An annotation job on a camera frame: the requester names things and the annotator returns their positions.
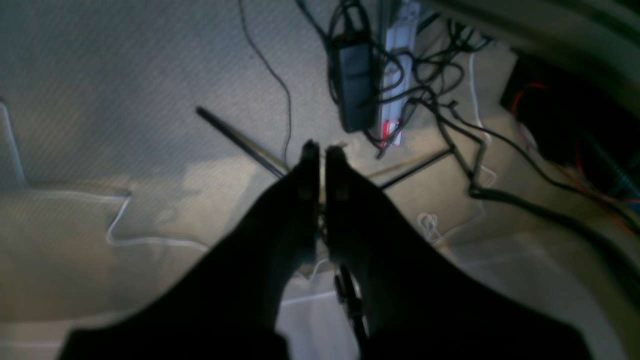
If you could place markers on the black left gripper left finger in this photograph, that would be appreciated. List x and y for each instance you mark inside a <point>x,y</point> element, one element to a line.
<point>227,305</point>

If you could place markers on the white power strip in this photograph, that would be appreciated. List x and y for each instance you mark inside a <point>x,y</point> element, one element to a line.
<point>398,26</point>

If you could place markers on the black power adapter brick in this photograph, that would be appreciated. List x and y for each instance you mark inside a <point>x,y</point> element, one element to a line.
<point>354,80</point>

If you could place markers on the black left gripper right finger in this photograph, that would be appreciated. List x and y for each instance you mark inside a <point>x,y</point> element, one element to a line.
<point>418,305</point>

